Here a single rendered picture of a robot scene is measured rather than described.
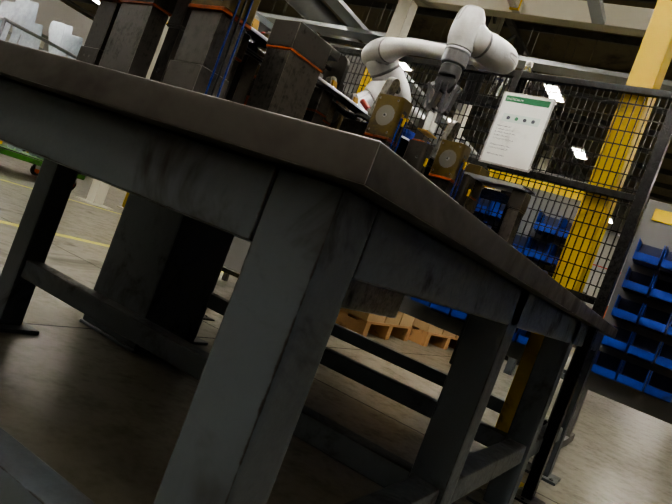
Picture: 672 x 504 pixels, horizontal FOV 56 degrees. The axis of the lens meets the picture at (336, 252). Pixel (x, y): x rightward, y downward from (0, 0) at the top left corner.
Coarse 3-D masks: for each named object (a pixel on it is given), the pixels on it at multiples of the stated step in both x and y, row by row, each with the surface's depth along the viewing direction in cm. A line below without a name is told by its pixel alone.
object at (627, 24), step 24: (432, 0) 647; (456, 0) 635; (480, 0) 623; (504, 0) 611; (528, 0) 600; (552, 0) 589; (576, 0) 578; (600, 0) 528; (552, 24) 598; (576, 24) 581; (600, 24) 565; (624, 24) 555; (648, 24) 546
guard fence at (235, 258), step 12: (324, 36) 455; (348, 48) 445; (360, 60) 439; (360, 72) 438; (348, 84) 440; (360, 84) 433; (240, 240) 461; (228, 252) 464; (240, 252) 459; (228, 264) 462; (240, 264) 457
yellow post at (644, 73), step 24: (648, 48) 237; (648, 72) 236; (624, 96) 239; (624, 120) 237; (624, 144) 235; (600, 168) 238; (624, 168) 236; (576, 216) 240; (600, 240) 240; (576, 288) 235; (528, 360) 239; (504, 408) 240
